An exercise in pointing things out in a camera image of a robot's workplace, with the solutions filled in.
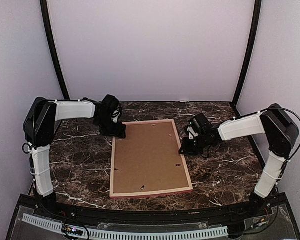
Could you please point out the pink wooden picture frame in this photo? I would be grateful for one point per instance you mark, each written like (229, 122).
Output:
(112, 175)

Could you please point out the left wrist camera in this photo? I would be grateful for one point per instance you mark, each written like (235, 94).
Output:
(113, 107)

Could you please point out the left black enclosure post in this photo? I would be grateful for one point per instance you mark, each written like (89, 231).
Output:
(53, 49)

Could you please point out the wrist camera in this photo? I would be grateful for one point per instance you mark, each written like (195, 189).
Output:
(113, 107)
(198, 125)

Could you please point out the right small circuit board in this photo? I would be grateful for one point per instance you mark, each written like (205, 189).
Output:
(258, 224)

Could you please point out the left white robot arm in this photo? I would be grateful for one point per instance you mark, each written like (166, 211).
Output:
(39, 130)

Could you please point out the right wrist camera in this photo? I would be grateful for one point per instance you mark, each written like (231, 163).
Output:
(198, 125)

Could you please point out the white slotted cable duct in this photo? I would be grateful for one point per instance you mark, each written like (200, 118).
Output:
(93, 233)

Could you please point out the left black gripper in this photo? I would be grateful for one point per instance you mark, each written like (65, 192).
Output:
(118, 132)

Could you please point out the right black enclosure post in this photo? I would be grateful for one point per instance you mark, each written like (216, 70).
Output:
(248, 53)

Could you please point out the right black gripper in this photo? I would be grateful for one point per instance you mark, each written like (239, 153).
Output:
(186, 150)

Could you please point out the black front rail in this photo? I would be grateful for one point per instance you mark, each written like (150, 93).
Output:
(225, 215)

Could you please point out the small circuit board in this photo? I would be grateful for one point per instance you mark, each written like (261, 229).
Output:
(258, 224)
(66, 229)

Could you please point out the black enclosure post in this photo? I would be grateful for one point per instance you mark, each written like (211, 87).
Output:
(53, 49)
(248, 53)

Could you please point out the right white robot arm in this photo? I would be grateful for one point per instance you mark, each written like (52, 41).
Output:
(282, 134)

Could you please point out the brown cardboard backing board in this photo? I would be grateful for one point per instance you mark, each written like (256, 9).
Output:
(147, 157)

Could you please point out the left small circuit board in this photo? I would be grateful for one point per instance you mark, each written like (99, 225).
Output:
(66, 229)

